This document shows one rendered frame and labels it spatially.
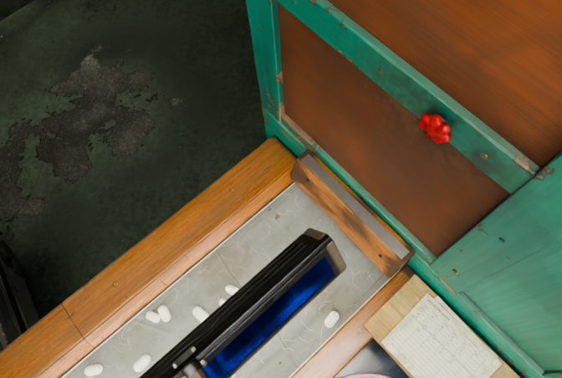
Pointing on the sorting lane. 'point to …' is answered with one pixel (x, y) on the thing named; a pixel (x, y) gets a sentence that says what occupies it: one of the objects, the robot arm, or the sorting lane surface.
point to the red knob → (435, 128)
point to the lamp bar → (258, 309)
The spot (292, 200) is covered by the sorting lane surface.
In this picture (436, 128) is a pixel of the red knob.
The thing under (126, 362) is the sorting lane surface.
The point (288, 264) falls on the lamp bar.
